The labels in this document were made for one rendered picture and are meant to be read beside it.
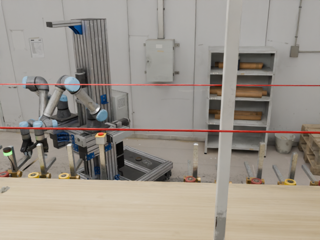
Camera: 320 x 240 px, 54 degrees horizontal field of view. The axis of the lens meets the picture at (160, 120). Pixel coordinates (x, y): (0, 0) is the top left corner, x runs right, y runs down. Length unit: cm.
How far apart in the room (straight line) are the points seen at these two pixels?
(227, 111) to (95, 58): 211
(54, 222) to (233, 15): 162
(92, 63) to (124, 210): 158
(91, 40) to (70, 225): 178
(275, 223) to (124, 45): 359
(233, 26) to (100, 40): 216
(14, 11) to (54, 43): 77
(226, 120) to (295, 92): 382
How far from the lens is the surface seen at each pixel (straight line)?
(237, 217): 213
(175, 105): 502
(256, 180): 252
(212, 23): 475
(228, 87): 126
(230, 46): 122
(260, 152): 251
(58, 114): 348
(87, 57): 319
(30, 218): 226
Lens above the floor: 220
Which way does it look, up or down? 21 degrees down
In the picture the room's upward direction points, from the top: 1 degrees counter-clockwise
